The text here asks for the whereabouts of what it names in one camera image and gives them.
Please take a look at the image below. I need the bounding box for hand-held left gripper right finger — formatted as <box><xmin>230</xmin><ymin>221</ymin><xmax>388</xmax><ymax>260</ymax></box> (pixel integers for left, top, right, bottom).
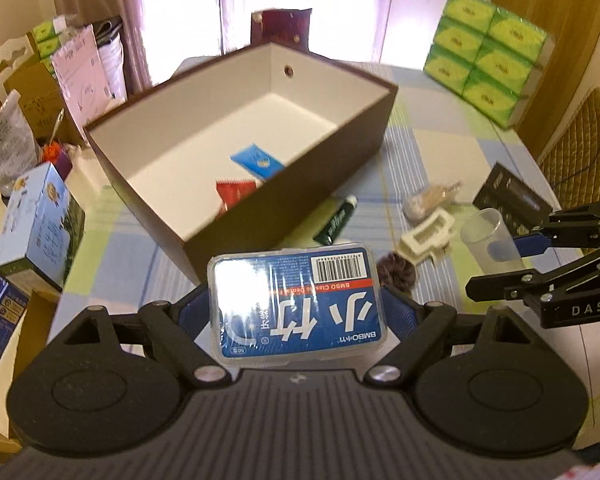
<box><xmin>365</xmin><ymin>284</ymin><xmax>536</xmax><ymax>388</ymax></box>

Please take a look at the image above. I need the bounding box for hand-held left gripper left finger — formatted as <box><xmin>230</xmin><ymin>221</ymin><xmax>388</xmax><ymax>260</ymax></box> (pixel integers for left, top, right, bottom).
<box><xmin>50</xmin><ymin>282</ymin><xmax>226</xmax><ymax>388</ymax></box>

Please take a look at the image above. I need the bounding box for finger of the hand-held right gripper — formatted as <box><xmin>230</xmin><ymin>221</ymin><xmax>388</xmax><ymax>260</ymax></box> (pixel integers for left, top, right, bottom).
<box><xmin>465</xmin><ymin>246</ymin><xmax>600</xmax><ymax>302</ymax></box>
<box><xmin>512</xmin><ymin>199</ymin><xmax>600</xmax><ymax>258</ymax></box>

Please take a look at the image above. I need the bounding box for brown furry scrunchie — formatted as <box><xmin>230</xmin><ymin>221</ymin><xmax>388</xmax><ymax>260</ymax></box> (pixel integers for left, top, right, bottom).
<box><xmin>376</xmin><ymin>252</ymin><xmax>417</xmax><ymax>293</ymax></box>

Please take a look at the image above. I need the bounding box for clear plastic cup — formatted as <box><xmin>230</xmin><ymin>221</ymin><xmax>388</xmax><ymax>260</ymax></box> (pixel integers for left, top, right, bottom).
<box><xmin>460</xmin><ymin>208</ymin><xmax>526</xmax><ymax>273</ymax></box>

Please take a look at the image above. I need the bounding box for black shaver box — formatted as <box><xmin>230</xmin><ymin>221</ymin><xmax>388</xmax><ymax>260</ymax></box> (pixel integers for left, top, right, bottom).
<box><xmin>472</xmin><ymin>161</ymin><xmax>554</xmax><ymax>236</ymax></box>

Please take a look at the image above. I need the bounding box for cream hair claw clip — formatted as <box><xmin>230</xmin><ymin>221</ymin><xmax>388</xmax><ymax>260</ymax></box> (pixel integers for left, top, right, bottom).
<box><xmin>399</xmin><ymin>208</ymin><xmax>456</xmax><ymax>267</ymax></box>

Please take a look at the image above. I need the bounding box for blue label clear floss box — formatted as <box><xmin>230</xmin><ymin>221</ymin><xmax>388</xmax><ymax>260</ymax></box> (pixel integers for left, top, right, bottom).
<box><xmin>207</xmin><ymin>242</ymin><xmax>388</xmax><ymax>367</ymax></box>

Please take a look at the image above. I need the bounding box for brown storage box white inside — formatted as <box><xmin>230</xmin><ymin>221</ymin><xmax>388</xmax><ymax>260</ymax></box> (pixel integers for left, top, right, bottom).
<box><xmin>82</xmin><ymin>41</ymin><xmax>400</xmax><ymax>281</ymax></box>

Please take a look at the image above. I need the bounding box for small clear plastic packet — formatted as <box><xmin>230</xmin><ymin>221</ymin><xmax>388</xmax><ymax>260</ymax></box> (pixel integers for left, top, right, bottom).
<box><xmin>402</xmin><ymin>180</ymin><xmax>468</xmax><ymax>221</ymax></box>

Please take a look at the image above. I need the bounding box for dark green small tube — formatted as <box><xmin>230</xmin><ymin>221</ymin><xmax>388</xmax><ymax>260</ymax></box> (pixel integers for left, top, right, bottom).
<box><xmin>312</xmin><ymin>196</ymin><xmax>359</xmax><ymax>246</ymax></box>

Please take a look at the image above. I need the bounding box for quilted yellow chair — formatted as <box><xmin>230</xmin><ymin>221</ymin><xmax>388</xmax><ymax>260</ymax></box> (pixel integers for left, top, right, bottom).
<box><xmin>517</xmin><ymin>85</ymin><xmax>600</xmax><ymax>211</ymax></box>

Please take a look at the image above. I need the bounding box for red candy packet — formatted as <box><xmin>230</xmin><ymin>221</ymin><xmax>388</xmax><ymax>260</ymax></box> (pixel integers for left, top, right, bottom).
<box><xmin>215</xmin><ymin>180</ymin><xmax>258</xmax><ymax>218</ymax></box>

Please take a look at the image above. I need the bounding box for blue hand cream tube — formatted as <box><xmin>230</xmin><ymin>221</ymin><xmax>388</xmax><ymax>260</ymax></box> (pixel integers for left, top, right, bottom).
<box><xmin>230</xmin><ymin>143</ymin><xmax>287</xmax><ymax>181</ymax></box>

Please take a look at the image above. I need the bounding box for blue milk carton box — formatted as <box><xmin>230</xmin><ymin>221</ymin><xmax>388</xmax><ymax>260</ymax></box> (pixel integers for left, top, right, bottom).
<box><xmin>0</xmin><ymin>162</ymin><xmax>86</xmax><ymax>291</ymax></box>

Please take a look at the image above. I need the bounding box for blue printed flat box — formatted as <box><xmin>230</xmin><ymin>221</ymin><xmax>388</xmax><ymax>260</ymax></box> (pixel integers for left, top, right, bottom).
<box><xmin>0</xmin><ymin>247</ymin><xmax>31</xmax><ymax>376</ymax></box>

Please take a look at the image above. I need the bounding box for stack of green tissue packs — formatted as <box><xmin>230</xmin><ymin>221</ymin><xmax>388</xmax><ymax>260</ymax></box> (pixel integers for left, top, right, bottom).
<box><xmin>422</xmin><ymin>0</ymin><xmax>556</xmax><ymax>131</ymax></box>

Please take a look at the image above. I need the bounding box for silver plastic bag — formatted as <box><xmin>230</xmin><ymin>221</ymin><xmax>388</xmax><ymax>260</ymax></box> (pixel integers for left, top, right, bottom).
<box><xmin>0</xmin><ymin>90</ymin><xmax>41</xmax><ymax>196</ymax></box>

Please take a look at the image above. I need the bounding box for pink mailer bag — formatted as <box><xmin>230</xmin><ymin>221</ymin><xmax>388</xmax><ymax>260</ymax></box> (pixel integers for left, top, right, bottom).
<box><xmin>50</xmin><ymin>25</ymin><xmax>116</xmax><ymax>126</ymax></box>

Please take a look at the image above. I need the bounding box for white paper bag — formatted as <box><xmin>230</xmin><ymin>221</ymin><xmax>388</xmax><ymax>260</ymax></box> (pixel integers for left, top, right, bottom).
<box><xmin>92</xmin><ymin>17</ymin><xmax>128</xmax><ymax>106</ymax></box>

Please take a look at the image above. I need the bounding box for brown cardboard box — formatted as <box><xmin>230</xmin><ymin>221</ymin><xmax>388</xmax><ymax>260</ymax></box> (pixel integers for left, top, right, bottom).
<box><xmin>0</xmin><ymin>32</ymin><xmax>81</xmax><ymax>146</ymax></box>

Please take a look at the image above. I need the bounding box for dark red gift bag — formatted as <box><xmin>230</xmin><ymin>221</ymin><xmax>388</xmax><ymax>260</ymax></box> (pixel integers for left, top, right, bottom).
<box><xmin>250</xmin><ymin>8</ymin><xmax>314</xmax><ymax>53</ymax></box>

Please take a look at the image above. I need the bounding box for pink sheer curtain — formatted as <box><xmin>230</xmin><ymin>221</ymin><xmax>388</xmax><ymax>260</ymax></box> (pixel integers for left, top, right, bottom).
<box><xmin>50</xmin><ymin>0</ymin><xmax>406</xmax><ymax>96</ymax></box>

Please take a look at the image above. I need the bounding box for pair of green tissue packs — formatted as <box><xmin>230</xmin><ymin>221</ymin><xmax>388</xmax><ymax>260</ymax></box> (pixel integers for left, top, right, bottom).
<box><xmin>32</xmin><ymin>16</ymin><xmax>81</xmax><ymax>61</ymax></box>

